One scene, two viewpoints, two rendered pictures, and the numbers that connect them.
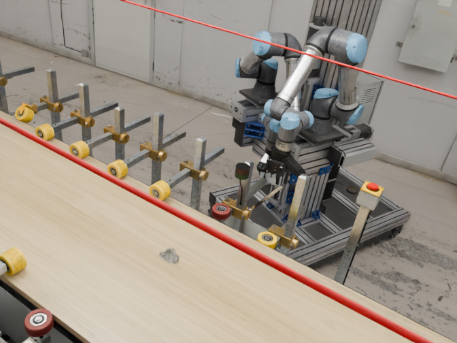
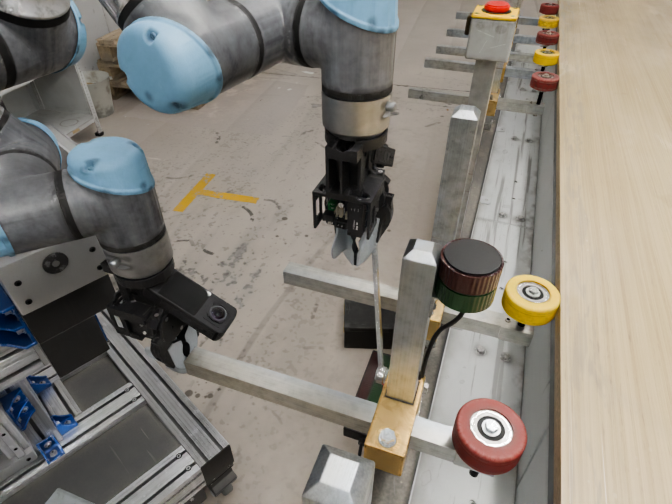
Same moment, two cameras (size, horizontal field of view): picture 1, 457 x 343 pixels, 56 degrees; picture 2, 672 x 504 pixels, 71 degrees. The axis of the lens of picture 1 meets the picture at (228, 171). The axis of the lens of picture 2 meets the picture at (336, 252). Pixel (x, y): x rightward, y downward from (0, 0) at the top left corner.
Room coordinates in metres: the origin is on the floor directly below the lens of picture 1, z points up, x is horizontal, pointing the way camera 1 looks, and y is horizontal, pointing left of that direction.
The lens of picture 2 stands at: (1.71, 0.27, 1.41)
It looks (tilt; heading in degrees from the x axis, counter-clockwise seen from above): 39 degrees down; 262
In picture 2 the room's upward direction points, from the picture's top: straight up
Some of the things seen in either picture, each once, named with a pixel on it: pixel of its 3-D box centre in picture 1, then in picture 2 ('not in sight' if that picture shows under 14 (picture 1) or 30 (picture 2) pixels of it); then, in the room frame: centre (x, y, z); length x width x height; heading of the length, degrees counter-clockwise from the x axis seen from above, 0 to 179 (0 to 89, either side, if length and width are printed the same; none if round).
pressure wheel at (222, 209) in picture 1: (219, 218); (482, 450); (1.50, 0.01, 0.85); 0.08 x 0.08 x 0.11
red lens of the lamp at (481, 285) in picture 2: (243, 168); (470, 265); (1.53, -0.06, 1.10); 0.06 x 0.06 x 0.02
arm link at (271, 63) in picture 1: (266, 69); not in sight; (2.55, -0.14, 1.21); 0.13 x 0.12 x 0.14; 106
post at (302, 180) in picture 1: (292, 222); (441, 249); (1.46, -0.30, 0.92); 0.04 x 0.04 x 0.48; 62
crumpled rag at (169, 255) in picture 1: (169, 254); not in sight; (1.16, 0.17, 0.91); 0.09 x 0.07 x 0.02; 38
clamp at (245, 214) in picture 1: (235, 209); (398, 414); (1.58, -0.06, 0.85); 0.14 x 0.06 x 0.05; 62
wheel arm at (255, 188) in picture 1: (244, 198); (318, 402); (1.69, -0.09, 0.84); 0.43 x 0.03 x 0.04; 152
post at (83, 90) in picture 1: (86, 124); not in sight; (2.05, 0.80, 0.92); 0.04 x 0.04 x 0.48; 62
